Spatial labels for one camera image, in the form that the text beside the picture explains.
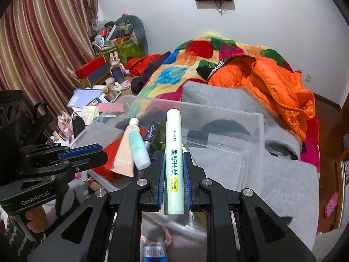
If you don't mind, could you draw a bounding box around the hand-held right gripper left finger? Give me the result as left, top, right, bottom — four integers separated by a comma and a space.
29, 150, 166, 262

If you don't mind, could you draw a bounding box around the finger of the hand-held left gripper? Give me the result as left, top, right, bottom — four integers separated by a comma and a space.
23, 151, 109, 189
19, 143, 104, 170

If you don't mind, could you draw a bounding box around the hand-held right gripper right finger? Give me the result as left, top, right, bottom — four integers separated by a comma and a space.
183, 151, 317, 262

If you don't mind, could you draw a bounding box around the peach cosmetic tube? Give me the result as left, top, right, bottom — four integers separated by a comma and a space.
113, 117, 140, 178

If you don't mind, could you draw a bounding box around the mint green small bottle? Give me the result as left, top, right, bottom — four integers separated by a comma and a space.
128, 129, 151, 170

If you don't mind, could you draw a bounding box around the light green roll-on tube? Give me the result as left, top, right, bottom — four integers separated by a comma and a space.
164, 109, 186, 215

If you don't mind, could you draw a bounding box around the green spray bottle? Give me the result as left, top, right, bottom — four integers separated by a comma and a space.
153, 121, 167, 149

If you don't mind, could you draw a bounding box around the black mascara tube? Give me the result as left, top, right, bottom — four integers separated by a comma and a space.
143, 122, 159, 149

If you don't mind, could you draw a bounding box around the clear plastic storage bin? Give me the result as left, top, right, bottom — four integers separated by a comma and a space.
68, 95, 265, 224

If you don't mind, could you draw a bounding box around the person's left forearm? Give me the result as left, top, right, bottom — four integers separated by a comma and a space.
4, 214, 37, 254

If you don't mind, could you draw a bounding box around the person's left hand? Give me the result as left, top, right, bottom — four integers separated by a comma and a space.
25, 205, 47, 232

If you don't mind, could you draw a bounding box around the black small device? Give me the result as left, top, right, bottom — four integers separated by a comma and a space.
72, 116, 85, 137

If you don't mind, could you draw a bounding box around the pink plastic bag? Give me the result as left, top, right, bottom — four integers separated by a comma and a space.
57, 112, 74, 140

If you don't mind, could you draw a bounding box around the pale green packet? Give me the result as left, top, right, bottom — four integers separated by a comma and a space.
82, 106, 99, 124

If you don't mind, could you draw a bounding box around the pink booklet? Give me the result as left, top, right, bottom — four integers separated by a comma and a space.
98, 102, 125, 114

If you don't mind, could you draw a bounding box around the blue notebook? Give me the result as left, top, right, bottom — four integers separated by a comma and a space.
67, 89, 105, 108

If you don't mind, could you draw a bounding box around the blue barcode packet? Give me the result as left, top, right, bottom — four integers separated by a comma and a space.
143, 241, 167, 262

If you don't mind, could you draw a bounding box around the black chair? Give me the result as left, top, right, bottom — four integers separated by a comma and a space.
0, 90, 52, 148

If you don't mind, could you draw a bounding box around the dark blue box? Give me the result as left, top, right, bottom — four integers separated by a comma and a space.
89, 64, 111, 85

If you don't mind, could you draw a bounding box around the long red box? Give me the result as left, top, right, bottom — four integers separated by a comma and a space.
75, 55, 107, 79

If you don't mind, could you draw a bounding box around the dark purple garment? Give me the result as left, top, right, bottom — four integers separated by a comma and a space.
131, 51, 171, 93

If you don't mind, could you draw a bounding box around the pink rabbit toy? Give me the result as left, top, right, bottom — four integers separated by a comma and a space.
110, 51, 127, 75

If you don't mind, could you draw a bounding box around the red jacket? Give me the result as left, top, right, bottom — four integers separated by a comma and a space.
125, 53, 171, 77

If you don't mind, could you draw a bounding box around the green bag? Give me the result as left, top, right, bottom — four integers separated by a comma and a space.
116, 40, 145, 64

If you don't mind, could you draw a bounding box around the striped curtain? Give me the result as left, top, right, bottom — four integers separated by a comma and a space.
0, 0, 103, 131

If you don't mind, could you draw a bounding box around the pile of small boxes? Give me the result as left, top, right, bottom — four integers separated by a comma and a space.
91, 20, 131, 52

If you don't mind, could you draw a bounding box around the orange puffer jacket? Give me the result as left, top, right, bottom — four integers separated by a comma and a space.
206, 55, 317, 142

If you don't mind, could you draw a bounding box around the grey neck pillow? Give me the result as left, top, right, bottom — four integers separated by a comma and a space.
116, 15, 146, 47

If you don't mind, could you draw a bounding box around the pink clog shoe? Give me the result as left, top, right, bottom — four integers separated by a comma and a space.
324, 191, 339, 218

